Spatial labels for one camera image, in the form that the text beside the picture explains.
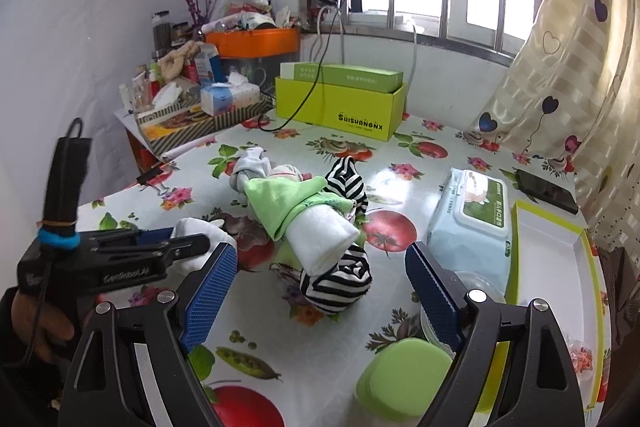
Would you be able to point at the beige plush toy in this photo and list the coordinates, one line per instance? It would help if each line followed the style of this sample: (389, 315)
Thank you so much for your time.
(172, 62)

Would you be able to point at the lime shallow box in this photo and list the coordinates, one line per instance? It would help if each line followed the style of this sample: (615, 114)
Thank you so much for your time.
(550, 277)

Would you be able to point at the lime green cardboard box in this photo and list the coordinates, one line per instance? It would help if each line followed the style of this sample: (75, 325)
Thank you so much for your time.
(340, 117)

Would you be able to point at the long green box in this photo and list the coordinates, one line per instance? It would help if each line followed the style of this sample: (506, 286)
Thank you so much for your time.
(350, 77)

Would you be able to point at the black smartphone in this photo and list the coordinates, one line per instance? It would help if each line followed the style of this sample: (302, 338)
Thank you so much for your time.
(545, 192)

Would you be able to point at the wet wipes pack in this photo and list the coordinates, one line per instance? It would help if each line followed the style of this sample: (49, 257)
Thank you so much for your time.
(465, 237)

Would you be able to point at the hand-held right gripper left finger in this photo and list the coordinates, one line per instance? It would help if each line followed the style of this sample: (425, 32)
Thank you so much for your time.
(210, 294)

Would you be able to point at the blue white carton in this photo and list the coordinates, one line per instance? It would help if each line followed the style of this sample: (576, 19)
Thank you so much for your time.
(207, 62)

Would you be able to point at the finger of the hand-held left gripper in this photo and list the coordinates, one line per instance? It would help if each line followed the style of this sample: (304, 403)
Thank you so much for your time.
(130, 237)
(185, 247)

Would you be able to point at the light green cloth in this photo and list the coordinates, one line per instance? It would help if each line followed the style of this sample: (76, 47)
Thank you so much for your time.
(280, 204)

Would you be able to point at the black white striped cloth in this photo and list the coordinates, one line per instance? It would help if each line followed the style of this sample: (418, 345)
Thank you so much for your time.
(335, 287)
(345, 187)

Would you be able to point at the pink wrapper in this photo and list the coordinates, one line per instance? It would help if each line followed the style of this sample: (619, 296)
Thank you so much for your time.
(582, 357)

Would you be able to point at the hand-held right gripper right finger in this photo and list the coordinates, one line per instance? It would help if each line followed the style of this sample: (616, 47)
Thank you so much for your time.
(435, 302)

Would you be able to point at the striped cardboard tray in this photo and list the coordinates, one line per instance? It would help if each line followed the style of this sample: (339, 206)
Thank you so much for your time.
(200, 127)

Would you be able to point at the cream heart print curtain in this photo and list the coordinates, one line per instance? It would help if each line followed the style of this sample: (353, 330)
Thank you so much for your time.
(550, 72)

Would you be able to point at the blue white tissue pack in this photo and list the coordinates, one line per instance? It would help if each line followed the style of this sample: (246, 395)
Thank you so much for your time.
(227, 99)

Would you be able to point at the person's left hand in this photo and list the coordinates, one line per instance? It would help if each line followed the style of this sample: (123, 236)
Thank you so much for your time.
(42, 324)

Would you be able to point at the orange plastic basket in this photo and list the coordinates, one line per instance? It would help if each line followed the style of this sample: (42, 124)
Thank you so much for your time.
(252, 44)

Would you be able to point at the dark tall jar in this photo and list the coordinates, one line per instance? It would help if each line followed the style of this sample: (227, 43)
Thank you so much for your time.
(161, 32)

